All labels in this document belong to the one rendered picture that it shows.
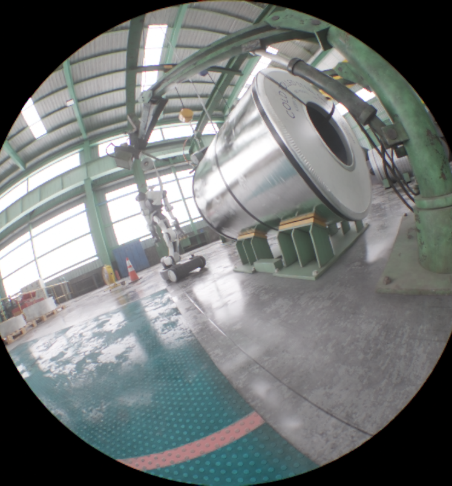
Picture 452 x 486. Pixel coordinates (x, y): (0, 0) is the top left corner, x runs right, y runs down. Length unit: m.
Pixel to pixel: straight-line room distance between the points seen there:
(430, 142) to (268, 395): 0.88
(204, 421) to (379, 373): 0.41
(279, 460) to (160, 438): 0.27
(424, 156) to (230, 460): 0.93
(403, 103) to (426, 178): 0.26
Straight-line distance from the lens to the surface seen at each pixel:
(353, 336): 0.56
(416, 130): 0.74
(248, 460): 0.41
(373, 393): 0.45
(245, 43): 1.13
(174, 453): 0.48
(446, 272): 0.77
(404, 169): 5.95
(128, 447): 0.56
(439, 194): 0.74
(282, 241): 1.18
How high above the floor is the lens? 0.39
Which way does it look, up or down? 4 degrees down
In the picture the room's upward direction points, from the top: 20 degrees counter-clockwise
